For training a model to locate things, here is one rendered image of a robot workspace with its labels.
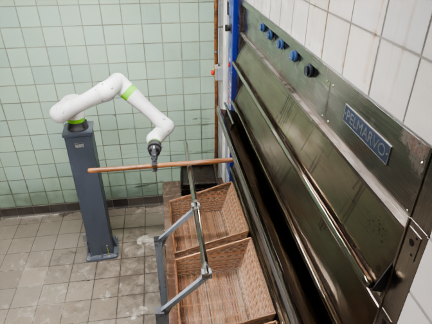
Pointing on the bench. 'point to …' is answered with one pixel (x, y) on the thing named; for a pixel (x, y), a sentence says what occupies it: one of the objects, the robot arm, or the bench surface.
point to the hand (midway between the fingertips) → (154, 165)
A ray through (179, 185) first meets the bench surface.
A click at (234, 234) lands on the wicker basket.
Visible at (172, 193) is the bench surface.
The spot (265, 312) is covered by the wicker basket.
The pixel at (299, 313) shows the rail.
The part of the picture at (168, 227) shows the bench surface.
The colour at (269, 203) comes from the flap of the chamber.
